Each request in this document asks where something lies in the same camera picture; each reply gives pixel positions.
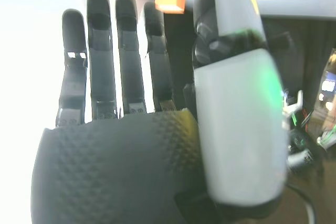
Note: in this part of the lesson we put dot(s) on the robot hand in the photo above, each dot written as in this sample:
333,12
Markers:
118,171

